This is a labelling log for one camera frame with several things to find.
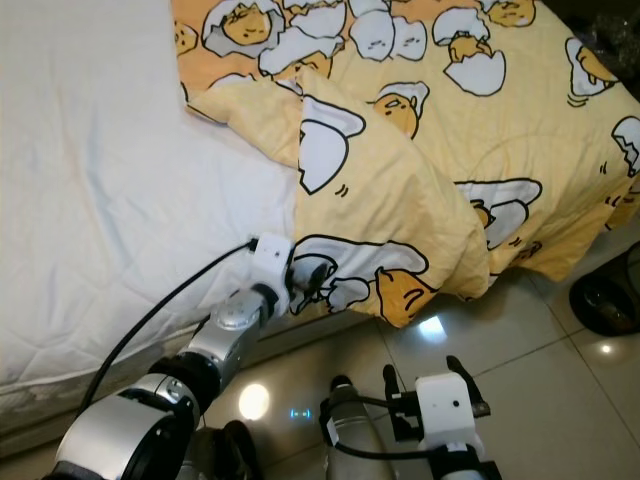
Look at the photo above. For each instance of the yellow egg cartoon blanket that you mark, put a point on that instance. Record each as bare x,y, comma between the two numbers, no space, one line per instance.
400,190

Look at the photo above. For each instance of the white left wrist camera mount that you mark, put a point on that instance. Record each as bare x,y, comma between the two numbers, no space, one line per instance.
272,262

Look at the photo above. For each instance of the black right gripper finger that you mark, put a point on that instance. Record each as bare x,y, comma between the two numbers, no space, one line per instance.
391,380
459,366

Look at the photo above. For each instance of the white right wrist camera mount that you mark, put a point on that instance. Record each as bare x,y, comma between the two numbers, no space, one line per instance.
445,410

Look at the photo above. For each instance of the black round object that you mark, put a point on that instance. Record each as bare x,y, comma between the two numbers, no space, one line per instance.
605,305

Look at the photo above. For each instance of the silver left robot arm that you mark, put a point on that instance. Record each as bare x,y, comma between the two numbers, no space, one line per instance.
130,430

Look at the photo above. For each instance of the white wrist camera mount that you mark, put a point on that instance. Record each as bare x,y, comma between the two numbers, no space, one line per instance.
272,262
445,410

